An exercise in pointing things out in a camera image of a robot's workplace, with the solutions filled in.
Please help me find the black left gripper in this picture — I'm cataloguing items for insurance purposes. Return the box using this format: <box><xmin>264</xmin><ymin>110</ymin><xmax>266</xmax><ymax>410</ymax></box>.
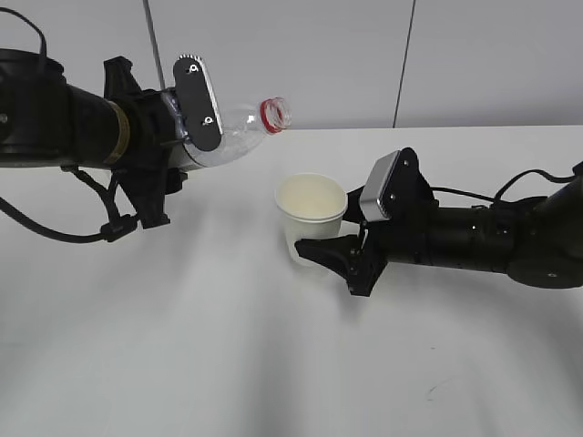
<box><xmin>104</xmin><ymin>56</ymin><xmax>188</xmax><ymax>229</ymax></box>

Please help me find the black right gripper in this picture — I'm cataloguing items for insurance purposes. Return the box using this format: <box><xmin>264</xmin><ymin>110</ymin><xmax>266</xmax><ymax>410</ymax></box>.
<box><xmin>294</xmin><ymin>147</ymin><xmax>438</xmax><ymax>297</ymax></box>

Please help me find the white paper cup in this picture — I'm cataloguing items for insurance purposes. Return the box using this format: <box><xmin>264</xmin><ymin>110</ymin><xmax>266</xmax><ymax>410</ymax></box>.
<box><xmin>275</xmin><ymin>173</ymin><xmax>348</xmax><ymax>267</ymax></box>

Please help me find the clear plastic water bottle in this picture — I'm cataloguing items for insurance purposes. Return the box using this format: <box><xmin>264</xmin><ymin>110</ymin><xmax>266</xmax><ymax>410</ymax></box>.
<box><xmin>169</xmin><ymin>97</ymin><xmax>292</xmax><ymax>172</ymax></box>

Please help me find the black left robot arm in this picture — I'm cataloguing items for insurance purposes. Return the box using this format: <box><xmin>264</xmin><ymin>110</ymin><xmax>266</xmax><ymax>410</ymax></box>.
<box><xmin>1</xmin><ymin>49</ymin><xmax>181</xmax><ymax>229</ymax></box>

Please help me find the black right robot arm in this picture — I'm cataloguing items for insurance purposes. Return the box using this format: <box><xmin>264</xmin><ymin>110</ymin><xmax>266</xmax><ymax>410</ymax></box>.
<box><xmin>294</xmin><ymin>147</ymin><xmax>582</xmax><ymax>297</ymax></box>

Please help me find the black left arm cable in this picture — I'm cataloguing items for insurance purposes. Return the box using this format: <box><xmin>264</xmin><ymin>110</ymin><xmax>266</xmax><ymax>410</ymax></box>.
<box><xmin>0</xmin><ymin>8</ymin><xmax>138</xmax><ymax>243</ymax></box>

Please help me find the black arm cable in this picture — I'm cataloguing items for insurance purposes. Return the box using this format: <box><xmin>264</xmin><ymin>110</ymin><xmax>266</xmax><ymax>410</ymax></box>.
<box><xmin>0</xmin><ymin>8</ymin><xmax>138</xmax><ymax>243</ymax></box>
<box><xmin>432</xmin><ymin>168</ymin><xmax>576</xmax><ymax>206</ymax></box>

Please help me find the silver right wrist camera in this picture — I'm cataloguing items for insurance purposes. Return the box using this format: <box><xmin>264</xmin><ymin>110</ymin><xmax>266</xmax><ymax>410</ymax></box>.
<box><xmin>359</xmin><ymin>150</ymin><xmax>401</xmax><ymax>222</ymax></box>

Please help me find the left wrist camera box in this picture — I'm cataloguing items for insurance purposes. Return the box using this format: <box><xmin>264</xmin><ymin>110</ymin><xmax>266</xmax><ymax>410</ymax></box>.
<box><xmin>173</xmin><ymin>54</ymin><xmax>223</xmax><ymax>152</ymax></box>

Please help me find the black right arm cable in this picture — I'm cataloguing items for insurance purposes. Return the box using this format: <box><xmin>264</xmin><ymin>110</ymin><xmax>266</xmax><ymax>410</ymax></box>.
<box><xmin>432</xmin><ymin>168</ymin><xmax>576</xmax><ymax>206</ymax></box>

